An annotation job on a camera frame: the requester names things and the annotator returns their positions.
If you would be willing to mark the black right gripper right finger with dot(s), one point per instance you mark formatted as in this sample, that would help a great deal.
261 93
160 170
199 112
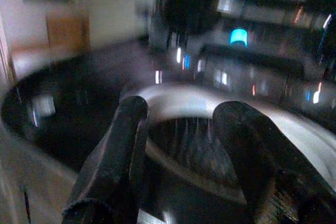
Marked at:
262 150

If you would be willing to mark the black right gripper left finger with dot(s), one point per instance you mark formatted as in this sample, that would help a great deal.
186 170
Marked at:
113 155

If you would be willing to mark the dark front-load washing machine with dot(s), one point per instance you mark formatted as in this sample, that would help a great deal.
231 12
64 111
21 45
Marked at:
236 82

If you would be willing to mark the brown wooden cabinet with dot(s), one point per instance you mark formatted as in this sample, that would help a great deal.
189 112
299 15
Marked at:
65 33

